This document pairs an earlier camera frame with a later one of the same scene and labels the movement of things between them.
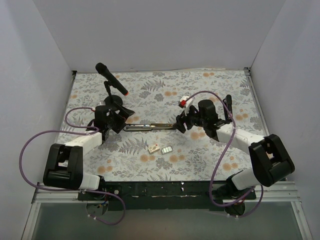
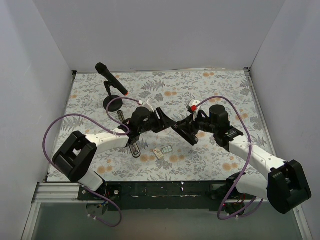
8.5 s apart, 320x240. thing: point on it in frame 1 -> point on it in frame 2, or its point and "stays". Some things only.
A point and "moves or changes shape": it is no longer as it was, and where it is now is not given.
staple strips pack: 166,149 stays
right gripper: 183,121 -> 189,127
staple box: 154,148 -> 159,155
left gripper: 119,122 -> 158,120
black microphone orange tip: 103,69 stays
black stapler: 228,102 -> 189,137
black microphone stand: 112,100 stays
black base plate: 160,196 stays
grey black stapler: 148,127 moves or changes shape
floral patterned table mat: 179,155 stays
